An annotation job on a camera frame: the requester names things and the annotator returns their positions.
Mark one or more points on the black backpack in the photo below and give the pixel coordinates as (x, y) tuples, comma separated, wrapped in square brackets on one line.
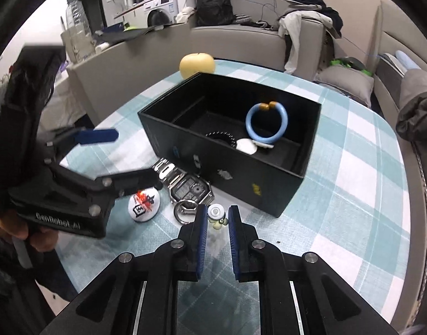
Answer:
[(214, 7)]

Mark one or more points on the person's left hand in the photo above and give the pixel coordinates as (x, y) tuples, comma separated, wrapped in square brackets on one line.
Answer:
[(9, 228)]

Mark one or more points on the grey upholstered bed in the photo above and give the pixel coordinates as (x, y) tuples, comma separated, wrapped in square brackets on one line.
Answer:
[(391, 35)]

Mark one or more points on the checked teal tablecloth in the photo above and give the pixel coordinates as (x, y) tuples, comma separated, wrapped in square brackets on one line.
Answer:
[(342, 181)]

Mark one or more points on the white round badge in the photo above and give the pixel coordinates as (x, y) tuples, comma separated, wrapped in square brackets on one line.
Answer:
[(143, 213)]

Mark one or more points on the green plastic item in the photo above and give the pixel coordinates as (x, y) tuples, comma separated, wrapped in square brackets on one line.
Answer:
[(342, 62)]

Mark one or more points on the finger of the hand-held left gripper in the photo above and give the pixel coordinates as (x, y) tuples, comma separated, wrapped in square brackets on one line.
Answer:
[(98, 136), (136, 179)]

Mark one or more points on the large clear water bottle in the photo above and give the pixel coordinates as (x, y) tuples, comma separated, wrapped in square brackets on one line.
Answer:
[(77, 28)]

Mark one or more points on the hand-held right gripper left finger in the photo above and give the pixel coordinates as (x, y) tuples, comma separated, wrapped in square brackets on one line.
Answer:
[(201, 240)]

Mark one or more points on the white shell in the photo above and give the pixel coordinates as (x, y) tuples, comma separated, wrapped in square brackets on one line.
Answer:
[(247, 146)]

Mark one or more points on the dark clothes pile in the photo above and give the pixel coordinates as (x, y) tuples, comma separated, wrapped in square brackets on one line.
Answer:
[(325, 10)]

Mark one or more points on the dark jacket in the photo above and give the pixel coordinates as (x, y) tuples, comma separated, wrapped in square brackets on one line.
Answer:
[(419, 115)]

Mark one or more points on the blue bangle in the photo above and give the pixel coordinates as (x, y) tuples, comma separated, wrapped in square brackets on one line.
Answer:
[(250, 126)]

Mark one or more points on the grey cushion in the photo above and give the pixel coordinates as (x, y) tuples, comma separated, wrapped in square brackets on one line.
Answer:
[(349, 83)]

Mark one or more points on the grey sofa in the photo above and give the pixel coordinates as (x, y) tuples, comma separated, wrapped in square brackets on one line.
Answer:
[(234, 42)]

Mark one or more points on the yellow apple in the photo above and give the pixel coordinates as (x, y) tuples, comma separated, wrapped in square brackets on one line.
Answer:
[(196, 64)]

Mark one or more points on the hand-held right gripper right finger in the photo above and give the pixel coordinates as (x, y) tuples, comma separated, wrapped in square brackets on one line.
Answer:
[(233, 240)]

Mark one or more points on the light blue pillow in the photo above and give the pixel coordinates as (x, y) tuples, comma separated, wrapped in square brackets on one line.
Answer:
[(407, 61)]

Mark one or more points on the silver digital wristwatch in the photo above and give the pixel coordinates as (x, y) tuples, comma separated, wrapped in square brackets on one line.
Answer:
[(190, 190)]

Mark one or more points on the black box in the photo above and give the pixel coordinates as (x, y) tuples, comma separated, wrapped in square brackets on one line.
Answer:
[(234, 181)]

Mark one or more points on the white washing machine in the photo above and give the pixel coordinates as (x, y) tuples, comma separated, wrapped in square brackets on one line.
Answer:
[(161, 11)]

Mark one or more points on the small white charm earring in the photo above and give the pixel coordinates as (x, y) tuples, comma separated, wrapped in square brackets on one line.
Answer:
[(215, 212)]

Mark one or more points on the white garment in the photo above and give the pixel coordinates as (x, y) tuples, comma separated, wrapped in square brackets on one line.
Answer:
[(297, 28)]

